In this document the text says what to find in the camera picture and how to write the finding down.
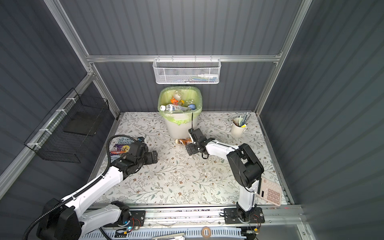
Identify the colourful paperback book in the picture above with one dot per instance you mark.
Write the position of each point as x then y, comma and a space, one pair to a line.
122, 146

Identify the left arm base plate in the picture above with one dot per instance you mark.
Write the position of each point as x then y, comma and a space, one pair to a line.
130, 219

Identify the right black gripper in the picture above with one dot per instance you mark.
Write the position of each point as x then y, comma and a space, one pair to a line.
192, 146

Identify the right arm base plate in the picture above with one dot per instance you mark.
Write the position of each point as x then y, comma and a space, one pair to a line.
238, 216

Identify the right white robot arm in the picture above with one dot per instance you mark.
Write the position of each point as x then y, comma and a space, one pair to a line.
245, 165

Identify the white trash bin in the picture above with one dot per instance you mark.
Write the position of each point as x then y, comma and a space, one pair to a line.
181, 131

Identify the brown label bottle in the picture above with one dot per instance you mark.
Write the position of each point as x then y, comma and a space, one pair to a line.
184, 142

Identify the tape roll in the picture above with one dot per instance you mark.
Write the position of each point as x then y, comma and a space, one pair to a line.
206, 232

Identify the pink white calculator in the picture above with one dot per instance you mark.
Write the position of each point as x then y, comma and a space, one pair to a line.
269, 191

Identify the black wire side basket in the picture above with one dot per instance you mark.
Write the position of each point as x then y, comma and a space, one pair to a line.
67, 134

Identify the blue white label bottle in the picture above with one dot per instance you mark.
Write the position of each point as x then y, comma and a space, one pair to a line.
174, 108

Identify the white wire wall basket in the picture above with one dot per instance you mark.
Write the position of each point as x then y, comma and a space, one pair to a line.
184, 73

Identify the orange label bottle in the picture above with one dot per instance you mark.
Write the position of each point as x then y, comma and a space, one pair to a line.
175, 101

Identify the white pen cup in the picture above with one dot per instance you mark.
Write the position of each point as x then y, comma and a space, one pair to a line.
237, 130

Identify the green bin liner bag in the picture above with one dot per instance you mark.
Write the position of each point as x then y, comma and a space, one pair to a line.
188, 95

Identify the blue label bottle blue cap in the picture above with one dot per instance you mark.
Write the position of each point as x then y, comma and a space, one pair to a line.
192, 106

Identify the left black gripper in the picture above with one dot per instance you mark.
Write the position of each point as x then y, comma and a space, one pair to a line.
150, 160

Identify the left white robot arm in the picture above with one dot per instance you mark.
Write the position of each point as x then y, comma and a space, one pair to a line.
68, 219

